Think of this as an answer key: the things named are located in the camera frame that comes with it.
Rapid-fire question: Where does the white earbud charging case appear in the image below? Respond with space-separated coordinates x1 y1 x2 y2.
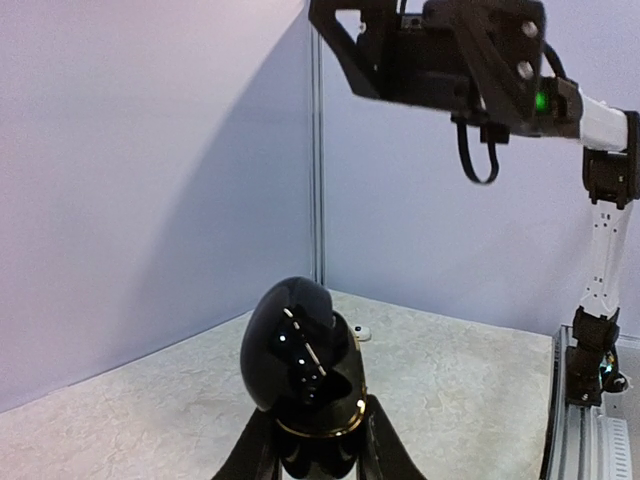
353 325 372 342

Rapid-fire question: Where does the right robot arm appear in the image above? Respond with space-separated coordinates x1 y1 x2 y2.
308 1 639 361

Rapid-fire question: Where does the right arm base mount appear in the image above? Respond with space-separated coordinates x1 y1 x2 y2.
565 306 629 407

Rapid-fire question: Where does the aluminium front rail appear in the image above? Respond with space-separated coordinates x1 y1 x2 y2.
538 325 639 480

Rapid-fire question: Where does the right frame post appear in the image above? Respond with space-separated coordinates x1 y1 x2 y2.
310 29 326 284

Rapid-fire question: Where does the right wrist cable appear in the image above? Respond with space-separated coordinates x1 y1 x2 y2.
453 122 501 187

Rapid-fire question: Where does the black charging case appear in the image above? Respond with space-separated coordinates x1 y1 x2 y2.
240 276 366 479

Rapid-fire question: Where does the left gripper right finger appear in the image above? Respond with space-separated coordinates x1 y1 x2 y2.
357 395 425 480

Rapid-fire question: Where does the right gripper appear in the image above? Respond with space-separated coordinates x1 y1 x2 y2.
308 1 543 136

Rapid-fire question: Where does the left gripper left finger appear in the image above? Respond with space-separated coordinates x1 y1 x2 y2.
213 412 282 480

